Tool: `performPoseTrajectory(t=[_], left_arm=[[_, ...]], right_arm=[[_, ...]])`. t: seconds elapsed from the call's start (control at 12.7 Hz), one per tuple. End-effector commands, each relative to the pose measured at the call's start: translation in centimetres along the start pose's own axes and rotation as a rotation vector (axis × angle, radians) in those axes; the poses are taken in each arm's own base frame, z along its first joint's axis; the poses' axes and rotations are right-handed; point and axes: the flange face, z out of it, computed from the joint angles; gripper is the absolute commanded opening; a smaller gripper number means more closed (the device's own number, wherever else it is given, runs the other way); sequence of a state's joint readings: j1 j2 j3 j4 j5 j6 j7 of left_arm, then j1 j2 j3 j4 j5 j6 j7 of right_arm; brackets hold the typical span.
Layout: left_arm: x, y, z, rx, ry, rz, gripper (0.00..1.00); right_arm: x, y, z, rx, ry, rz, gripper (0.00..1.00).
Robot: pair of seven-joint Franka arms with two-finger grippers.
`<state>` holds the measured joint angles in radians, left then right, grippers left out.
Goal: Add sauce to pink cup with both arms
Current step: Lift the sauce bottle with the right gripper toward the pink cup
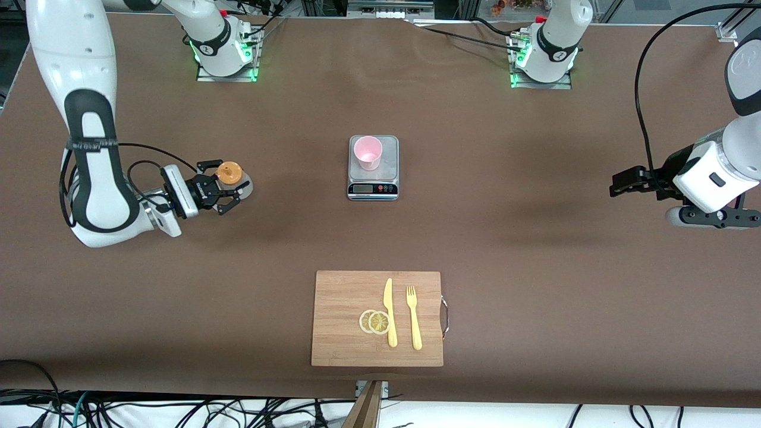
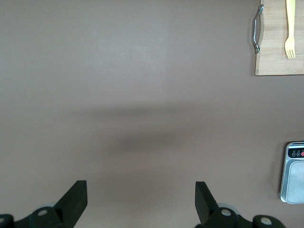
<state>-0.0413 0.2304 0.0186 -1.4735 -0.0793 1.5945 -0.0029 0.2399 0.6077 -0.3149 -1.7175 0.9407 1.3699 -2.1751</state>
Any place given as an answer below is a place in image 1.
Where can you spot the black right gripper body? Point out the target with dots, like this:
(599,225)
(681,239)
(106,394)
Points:
(198,194)

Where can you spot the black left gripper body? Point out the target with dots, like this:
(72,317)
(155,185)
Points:
(664,173)

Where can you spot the translucent sauce bottle orange cap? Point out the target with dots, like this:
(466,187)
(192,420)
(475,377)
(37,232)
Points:
(229,173)

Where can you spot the pink plastic cup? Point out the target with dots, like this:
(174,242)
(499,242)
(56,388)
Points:
(368,154)

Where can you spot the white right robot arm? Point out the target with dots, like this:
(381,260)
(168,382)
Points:
(77,59)

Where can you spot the silver digital kitchen scale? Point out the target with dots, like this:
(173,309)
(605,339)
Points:
(373,187)

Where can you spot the wooden cutting board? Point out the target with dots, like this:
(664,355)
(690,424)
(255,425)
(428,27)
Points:
(339,321)

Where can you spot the lemon slice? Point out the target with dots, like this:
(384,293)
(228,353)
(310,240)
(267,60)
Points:
(363,321)
(379,323)

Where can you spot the yellow plastic knife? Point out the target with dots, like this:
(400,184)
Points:
(390,309)

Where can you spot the yellow plastic fork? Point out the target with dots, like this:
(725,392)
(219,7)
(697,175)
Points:
(414,321)

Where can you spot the white power strip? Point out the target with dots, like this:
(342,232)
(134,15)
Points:
(383,15)

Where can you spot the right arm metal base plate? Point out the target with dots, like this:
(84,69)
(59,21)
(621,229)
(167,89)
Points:
(205,77)

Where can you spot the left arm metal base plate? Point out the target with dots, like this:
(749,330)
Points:
(559,85)

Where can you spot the aluminium frame corner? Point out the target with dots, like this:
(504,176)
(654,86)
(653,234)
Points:
(734,24)

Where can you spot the metal bracket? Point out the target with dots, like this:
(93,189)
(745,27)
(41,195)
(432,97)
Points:
(385,387)

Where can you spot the wooden post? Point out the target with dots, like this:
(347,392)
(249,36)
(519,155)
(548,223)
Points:
(364,410)

